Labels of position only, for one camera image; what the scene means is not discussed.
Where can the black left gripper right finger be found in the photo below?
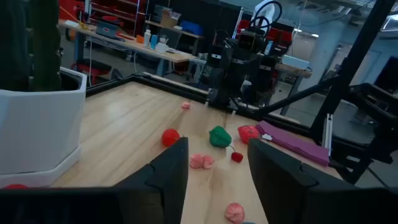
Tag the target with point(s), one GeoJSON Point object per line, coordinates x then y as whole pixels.
{"type": "Point", "coordinates": [286, 186]}

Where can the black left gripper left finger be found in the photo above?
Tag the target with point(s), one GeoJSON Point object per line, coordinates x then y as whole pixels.
{"type": "Point", "coordinates": [161, 186]}

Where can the pink toy garlic bulb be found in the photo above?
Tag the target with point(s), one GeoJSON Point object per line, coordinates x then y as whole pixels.
{"type": "Point", "coordinates": [202, 161]}

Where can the small pink toy piece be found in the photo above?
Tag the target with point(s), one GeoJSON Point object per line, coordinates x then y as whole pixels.
{"type": "Point", "coordinates": [185, 105]}

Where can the red toy tomato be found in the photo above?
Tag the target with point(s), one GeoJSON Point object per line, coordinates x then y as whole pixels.
{"type": "Point", "coordinates": [170, 137]}

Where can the teal plastic tupperware container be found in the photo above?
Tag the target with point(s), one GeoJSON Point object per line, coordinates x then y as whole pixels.
{"type": "Point", "coordinates": [248, 223]}

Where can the red toy cherry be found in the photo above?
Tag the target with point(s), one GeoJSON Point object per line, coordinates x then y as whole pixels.
{"type": "Point", "coordinates": [237, 157]}

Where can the pink toy garlic piece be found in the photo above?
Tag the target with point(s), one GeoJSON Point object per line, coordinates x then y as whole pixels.
{"type": "Point", "coordinates": [235, 213]}

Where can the green toy bell pepper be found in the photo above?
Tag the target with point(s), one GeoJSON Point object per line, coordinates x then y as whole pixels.
{"type": "Point", "coordinates": [219, 137]}

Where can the pink-red toy strawberry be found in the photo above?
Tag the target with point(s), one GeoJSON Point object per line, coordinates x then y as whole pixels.
{"type": "Point", "coordinates": [248, 133]}

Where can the small red toy fruit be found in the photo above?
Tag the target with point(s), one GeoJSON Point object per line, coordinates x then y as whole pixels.
{"type": "Point", "coordinates": [15, 187]}

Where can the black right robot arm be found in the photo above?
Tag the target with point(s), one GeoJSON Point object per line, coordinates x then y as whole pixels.
{"type": "Point", "coordinates": [262, 81]}

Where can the purple folded cloth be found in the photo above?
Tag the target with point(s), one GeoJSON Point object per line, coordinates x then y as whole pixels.
{"type": "Point", "coordinates": [295, 144]}

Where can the long wooden workbench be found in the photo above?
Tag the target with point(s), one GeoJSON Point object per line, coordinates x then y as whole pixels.
{"type": "Point", "coordinates": [174, 57]}

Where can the blue storage bin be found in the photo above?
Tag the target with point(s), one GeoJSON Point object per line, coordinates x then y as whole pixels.
{"type": "Point", "coordinates": [192, 28]}

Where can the small wooden side table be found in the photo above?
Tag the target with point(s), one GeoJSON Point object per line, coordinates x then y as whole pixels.
{"type": "Point", "coordinates": [295, 73]}

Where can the white mug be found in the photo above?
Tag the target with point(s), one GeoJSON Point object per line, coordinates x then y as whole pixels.
{"type": "Point", "coordinates": [161, 48]}

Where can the white box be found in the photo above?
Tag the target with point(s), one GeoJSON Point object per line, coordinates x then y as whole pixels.
{"type": "Point", "coordinates": [295, 61]}

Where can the blue cup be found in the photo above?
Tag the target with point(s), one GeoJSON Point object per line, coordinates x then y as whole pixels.
{"type": "Point", "coordinates": [154, 42]}

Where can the brown cardboard box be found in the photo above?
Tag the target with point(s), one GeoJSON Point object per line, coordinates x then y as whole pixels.
{"type": "Point", "coordinates": [169, 20]}

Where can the white plastic bottle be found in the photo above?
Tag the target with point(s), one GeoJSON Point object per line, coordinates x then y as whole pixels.
{"type": "Point", "coordinates": [147, 39]}

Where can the orange small object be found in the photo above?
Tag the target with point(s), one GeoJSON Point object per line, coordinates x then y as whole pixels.
{"type": "Point", "coordinates": [140, 39]}

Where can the grey-blue tool case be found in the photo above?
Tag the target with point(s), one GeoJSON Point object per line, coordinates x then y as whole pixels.
{"type": "Point", "coordinates": [106, 30]}

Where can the red black rolling stool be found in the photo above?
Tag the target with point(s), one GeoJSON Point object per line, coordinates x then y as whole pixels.
{"type": "Point", "coordinates": [93, 70]}

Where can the red metal shelving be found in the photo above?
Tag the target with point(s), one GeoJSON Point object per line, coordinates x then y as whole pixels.
{"type": "Point", "coordinates": [109, 7]}

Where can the white hexagonal plant pot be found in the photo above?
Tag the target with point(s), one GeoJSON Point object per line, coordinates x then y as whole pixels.
{"type": "Point", "coordinates": [37, 130]}

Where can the green cactus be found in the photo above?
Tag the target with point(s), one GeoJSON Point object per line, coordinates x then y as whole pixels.
{"type": "Point", "coordinates": [46, 46]}

